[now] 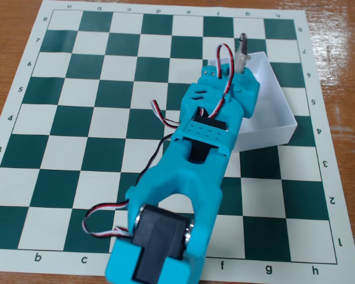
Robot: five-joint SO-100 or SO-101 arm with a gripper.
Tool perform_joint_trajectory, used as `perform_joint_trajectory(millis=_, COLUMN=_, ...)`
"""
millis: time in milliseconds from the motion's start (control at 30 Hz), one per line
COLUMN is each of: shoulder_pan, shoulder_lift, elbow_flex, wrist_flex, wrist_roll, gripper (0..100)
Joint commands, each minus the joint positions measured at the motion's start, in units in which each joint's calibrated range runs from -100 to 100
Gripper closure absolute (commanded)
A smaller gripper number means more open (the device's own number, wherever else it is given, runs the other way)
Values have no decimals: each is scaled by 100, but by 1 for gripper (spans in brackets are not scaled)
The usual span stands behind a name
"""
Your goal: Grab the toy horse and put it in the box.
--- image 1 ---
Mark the cyan gripper finger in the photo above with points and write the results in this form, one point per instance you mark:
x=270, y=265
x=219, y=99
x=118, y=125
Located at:
x=248, y=94

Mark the cyan gripper body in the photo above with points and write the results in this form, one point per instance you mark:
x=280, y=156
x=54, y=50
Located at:
x=246, y=86

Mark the cyan robot arm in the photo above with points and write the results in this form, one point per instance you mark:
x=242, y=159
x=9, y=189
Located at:
x=183, y=177

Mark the white rectangular open box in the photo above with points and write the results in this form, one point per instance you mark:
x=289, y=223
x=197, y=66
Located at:
x=269, y=88

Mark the green and cream chess mat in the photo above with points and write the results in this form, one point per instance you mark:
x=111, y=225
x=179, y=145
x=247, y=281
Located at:
x=106, y=118

